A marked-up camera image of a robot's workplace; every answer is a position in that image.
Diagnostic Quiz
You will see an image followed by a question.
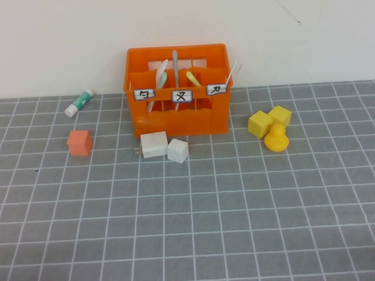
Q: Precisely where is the grey plastic fork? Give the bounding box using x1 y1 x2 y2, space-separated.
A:
172 49 180 112

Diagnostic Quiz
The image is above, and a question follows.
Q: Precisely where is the orange plastic cutlery holder crate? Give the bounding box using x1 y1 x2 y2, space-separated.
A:
122 43 235 139

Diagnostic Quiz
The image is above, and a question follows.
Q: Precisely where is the yellow plastic cutlery piece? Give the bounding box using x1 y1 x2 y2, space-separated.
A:
186 71 202 88

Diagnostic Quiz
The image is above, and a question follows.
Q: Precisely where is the white foam cube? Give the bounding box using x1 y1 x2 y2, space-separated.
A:
166 138 189 164

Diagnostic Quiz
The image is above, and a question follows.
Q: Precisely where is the white charger plug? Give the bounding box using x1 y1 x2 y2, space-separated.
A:
134 131 169 160

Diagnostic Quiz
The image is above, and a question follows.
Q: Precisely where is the white label reading fork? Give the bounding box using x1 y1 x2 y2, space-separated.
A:
171 90 193 103

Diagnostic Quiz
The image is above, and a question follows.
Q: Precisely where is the white label reading knife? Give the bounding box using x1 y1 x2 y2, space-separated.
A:
206 84 228 96

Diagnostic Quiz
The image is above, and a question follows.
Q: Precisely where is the white label reading spoon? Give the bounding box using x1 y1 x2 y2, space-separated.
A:
133 88 155 101

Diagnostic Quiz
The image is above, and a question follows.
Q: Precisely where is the mint green plastic spoon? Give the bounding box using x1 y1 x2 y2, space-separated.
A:
152 71 168 92

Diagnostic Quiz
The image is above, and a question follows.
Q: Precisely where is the yellow foam cube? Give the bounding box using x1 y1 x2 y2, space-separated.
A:
268 105 292 128
247 110 274 139

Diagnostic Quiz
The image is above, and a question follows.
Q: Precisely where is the thin white plastic knife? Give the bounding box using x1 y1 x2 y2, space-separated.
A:
223 60 238 84

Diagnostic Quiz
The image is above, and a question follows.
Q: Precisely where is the yellow rubber duck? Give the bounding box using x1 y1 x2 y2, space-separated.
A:
263 123 290 153

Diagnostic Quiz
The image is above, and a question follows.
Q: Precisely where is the grey grid table mat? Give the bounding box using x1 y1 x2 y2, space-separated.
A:
0 79 375 281

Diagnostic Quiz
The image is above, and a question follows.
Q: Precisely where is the orange foam block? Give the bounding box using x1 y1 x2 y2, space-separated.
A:
66 130 93 157

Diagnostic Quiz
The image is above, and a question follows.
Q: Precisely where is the green and white glue stick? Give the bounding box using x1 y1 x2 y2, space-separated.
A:
64 88 94 118

